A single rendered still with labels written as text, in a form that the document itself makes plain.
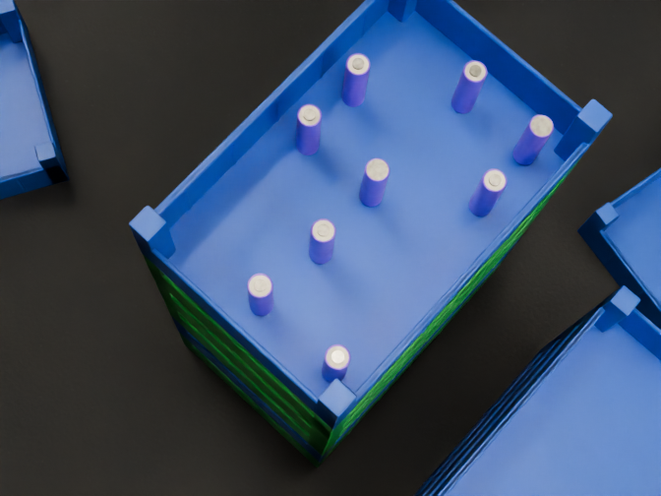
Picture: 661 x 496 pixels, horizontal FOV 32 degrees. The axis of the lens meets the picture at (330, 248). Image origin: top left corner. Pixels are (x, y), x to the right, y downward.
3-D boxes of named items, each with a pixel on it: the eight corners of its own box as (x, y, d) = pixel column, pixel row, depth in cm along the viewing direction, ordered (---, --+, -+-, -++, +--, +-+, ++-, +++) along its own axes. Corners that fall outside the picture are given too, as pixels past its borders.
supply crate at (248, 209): (397, -7, 94) (408, -57, 87) (587, 152, 92) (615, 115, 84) (140, 251, 88) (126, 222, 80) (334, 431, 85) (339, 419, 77)
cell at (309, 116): (307, 129, 91) (309, 97, 84) (324, 144, 90) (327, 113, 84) (291, 145, 90) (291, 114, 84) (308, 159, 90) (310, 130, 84)
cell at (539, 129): (559, 125, 85) (539, 155, 91) (540, 109, 85) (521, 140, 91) (543, 142, 84) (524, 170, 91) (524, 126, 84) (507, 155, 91)
